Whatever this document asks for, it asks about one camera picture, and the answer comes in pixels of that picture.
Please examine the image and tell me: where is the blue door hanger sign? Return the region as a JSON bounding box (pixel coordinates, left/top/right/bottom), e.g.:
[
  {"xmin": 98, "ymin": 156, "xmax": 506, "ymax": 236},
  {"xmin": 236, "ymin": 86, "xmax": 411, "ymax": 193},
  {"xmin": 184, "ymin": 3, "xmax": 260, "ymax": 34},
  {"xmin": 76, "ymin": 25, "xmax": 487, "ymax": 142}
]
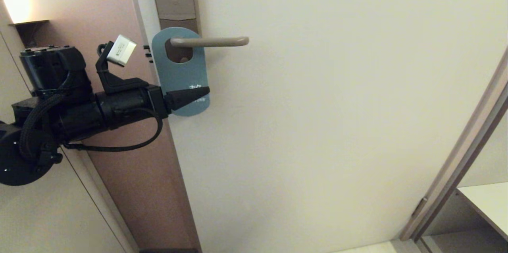
[{"xmin": 151, "ymin": 27, "xmax": 210, "ymax": 117}]

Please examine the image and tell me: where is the white room door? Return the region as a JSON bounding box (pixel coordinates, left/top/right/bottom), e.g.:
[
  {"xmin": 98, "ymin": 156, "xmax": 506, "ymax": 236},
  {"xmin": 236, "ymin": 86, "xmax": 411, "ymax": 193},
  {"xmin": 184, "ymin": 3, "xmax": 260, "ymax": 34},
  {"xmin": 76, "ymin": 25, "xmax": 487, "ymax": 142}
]
[{"xmin": 126, "ymin": 0, "xmax": 508, "ymax": 253}]

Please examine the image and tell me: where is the white shelf board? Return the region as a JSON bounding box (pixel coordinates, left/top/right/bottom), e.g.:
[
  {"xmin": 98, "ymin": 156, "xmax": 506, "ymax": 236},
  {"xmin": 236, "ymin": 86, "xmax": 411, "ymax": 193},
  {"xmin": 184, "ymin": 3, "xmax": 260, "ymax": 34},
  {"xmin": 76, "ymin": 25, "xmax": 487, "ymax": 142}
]
[{"xmin": 456, "ymin": 183, "xmax": 508, "ymax": 241}]

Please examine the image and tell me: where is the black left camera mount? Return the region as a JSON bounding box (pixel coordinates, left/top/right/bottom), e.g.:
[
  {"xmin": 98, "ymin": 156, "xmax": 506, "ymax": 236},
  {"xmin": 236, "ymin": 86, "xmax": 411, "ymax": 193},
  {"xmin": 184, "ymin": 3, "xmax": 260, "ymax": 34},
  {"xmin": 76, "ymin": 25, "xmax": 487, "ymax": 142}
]
[{"xmin": 95, "ymin": 42, "xmax": 150, "ymax": 95}]

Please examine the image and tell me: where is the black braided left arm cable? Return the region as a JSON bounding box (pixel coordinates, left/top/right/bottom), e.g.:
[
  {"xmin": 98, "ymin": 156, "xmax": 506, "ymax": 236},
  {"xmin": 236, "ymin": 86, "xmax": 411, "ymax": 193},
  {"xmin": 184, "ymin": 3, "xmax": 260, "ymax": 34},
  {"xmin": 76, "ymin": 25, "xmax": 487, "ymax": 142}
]
[{"xmin": 63, "ymin": 108, "xmax": 164, "ymax": 153}]

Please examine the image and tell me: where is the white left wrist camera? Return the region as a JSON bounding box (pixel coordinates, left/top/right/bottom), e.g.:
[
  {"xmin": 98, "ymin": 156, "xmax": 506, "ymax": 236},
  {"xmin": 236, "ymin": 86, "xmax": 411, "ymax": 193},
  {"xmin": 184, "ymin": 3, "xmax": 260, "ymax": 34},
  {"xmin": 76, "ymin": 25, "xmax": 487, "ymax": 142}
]
[{"xmin": 106, "ymin": 35, "xmax": 137, "ymax": 67}]

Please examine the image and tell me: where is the beige metal door handle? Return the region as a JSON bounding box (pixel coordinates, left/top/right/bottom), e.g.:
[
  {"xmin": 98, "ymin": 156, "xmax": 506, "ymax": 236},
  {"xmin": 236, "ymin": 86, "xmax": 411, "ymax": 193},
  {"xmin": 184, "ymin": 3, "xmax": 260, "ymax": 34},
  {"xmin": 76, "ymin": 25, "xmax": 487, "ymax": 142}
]
[{"xmin": 170, "ymin": 36, "xmax": 250, "ymax": 48}]

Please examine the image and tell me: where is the wall lamp with shelf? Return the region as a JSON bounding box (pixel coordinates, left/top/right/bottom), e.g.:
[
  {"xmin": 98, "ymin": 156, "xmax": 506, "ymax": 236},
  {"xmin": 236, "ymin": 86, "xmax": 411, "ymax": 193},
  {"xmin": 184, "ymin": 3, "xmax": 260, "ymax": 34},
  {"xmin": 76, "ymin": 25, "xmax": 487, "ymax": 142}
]
[{"xmin": 9, "ymin": 20, "xmax": 50, "ymax": 45}]

